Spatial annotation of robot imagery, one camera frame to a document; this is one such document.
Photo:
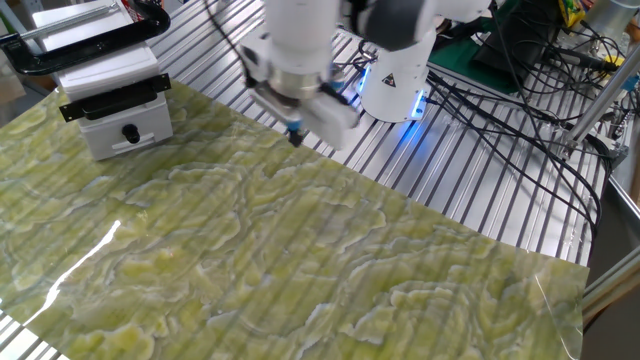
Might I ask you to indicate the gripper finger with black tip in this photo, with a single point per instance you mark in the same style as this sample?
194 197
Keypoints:
296 137

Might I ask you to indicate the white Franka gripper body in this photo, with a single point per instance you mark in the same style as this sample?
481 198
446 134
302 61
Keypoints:
330 120

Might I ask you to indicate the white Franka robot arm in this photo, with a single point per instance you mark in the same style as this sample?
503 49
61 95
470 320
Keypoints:
400 50

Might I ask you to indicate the white drawer with black knob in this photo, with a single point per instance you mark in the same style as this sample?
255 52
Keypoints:
140 135

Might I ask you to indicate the white plastic drawer cabinet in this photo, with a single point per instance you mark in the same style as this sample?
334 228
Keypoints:
100 75

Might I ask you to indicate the silver sensor box blue cap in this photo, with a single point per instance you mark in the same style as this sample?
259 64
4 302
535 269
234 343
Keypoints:
280 110
337 80

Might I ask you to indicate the green marble pattern mat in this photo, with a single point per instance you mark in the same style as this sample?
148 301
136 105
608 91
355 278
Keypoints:
300 250

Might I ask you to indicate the green cutting mat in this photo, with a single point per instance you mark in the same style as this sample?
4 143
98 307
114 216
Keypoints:
465 65

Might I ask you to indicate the black fabric bag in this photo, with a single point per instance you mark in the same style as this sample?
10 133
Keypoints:
520 40

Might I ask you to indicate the red and white box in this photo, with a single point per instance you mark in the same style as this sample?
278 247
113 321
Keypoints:
131 7

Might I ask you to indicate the black C-clamp with steel screw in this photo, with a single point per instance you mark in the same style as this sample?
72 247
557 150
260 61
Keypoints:
90 45

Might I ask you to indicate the black cylindrical plug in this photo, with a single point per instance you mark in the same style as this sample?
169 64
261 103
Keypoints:
580 59

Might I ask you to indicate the yellow snack packet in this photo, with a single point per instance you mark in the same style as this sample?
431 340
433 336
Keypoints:
572 10

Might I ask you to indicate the slanted aluminium frame post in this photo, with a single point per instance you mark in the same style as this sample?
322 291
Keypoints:
600 102

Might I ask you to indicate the aluminium table edge rail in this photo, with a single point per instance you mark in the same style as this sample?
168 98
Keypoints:
615 285

